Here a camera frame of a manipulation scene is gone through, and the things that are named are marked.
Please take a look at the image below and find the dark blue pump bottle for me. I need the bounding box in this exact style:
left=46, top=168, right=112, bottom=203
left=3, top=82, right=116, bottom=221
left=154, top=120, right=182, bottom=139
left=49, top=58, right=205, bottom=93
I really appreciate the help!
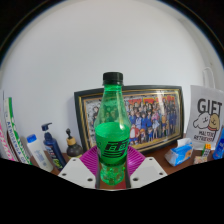
left=41, top=122, right=68, bottom=171

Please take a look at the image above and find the small brown snack pack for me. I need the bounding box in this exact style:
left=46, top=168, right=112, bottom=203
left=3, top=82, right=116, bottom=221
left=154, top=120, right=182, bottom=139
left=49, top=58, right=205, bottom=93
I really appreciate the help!
left=193, top=155, right=208, bottom=165

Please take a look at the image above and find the green and white cardboard tube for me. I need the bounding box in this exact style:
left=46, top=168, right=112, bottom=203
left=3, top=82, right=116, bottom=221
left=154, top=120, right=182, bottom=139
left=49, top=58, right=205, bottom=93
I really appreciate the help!
left=3, top=96, right=33, bottom=165

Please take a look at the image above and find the blue tissue pack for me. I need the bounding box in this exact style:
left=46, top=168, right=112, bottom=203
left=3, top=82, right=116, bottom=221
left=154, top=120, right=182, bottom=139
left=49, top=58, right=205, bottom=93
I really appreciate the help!
left=164, top=137, right=194, bottom=167

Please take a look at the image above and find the green plastic drink bottle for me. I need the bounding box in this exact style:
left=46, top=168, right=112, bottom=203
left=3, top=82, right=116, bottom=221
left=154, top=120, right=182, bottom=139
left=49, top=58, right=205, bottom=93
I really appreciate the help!
left=93, top=71, right=132, bottom=186

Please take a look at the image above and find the pink cardboard tube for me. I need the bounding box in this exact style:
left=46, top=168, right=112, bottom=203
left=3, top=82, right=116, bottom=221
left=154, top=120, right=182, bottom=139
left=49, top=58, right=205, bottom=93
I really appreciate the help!
left=0, top=119, right=16, bottom=162

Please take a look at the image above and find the white bottle with blue cap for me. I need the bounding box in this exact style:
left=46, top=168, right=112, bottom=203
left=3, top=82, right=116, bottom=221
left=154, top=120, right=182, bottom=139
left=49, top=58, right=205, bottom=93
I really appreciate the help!
left=26, top=133, right=54, bottom=173

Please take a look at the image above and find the framed group picture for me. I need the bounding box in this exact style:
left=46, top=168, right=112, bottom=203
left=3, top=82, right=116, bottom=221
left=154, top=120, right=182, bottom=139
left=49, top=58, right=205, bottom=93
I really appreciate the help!
left=73, top=85, right=185, bottom=155

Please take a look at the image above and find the white paper gift bag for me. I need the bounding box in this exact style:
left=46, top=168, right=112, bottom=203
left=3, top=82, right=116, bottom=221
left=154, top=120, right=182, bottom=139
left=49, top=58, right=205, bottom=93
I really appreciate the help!
left=185, top=67, right=224, bottom=151

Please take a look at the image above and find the blue detergent bottle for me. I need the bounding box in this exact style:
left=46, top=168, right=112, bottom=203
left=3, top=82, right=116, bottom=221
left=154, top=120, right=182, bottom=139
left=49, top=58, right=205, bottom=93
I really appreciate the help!
left=212, top=128, right=224, bottom=160

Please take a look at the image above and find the dark amber pump bottle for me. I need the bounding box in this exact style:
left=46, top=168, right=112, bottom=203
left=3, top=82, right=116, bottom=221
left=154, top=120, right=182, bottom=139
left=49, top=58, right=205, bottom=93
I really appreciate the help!
left=65, top=128, right=84, bottom=159

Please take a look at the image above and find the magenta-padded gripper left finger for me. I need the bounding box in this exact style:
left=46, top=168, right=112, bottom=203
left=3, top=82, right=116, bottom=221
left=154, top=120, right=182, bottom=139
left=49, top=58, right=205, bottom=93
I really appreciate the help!
left=57, top=145, right=100, bottom=189

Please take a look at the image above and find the small multicoloured cube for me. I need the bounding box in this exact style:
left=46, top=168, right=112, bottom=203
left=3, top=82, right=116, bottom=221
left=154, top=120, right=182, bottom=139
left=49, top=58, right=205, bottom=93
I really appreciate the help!
left=201, top=143, right=213, bottom=158

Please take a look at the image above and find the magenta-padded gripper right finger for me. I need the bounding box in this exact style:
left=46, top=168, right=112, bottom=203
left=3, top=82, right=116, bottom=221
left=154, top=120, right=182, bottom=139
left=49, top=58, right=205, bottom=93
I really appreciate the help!
left=124, top=145, right=168, bottom=190

